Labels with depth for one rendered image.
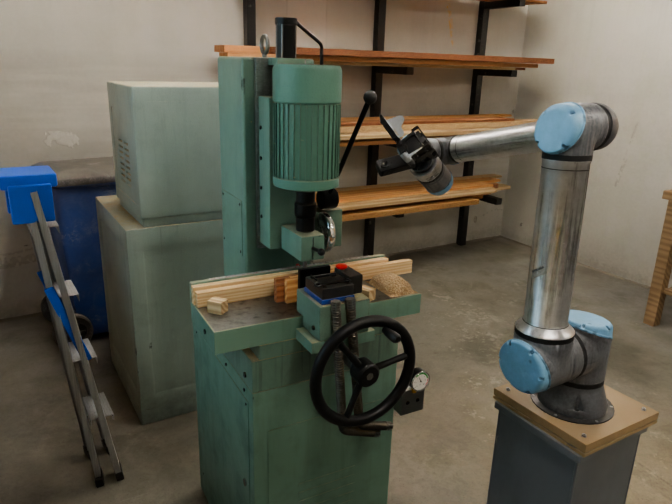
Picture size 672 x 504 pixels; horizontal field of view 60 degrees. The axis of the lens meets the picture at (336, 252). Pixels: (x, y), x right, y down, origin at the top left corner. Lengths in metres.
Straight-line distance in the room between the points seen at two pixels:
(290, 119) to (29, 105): 2.43
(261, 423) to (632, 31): 4.04
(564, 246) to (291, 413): 0.82
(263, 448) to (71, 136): 2.56
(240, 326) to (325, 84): 0.62
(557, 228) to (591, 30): 3.69
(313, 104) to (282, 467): 0.96
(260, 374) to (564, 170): 0.89
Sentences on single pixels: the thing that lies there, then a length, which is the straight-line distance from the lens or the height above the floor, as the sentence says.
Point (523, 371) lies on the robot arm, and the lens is 1.61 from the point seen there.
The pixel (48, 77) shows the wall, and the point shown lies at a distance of 3.73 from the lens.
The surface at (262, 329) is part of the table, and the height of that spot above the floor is 0.88.
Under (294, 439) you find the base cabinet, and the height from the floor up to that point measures 0.54.
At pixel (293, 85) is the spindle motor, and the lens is 1.46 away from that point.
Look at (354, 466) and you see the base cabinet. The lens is 1.82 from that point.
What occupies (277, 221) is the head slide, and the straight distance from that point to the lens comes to 1.66.
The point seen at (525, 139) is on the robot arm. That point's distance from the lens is 1.74.
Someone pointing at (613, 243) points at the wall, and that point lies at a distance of 4.99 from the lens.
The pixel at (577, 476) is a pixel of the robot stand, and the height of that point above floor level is 0.47.
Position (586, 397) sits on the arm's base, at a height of 0.65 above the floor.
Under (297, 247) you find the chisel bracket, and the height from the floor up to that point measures 1.04.
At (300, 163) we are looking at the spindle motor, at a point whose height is 1.27.
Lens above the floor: 1.51
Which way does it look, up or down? 18 degrees down
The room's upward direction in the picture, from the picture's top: 2 degrees clockwise
